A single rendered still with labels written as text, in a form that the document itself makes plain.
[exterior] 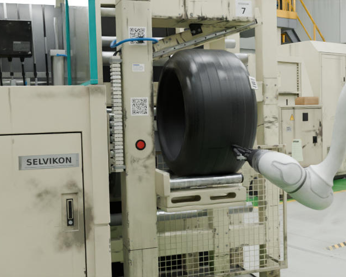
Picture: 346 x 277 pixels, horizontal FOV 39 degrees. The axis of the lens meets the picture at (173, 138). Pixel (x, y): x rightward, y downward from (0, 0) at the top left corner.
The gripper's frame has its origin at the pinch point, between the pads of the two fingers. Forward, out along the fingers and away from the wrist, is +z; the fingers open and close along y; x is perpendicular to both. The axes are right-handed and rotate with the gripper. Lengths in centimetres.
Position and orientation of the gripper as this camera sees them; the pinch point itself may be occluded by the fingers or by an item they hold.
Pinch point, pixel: (236, 149)
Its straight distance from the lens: 197.3
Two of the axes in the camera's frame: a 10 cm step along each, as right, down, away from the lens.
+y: -9.5, 0.5, -3.1
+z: -3.1, -1.7, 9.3
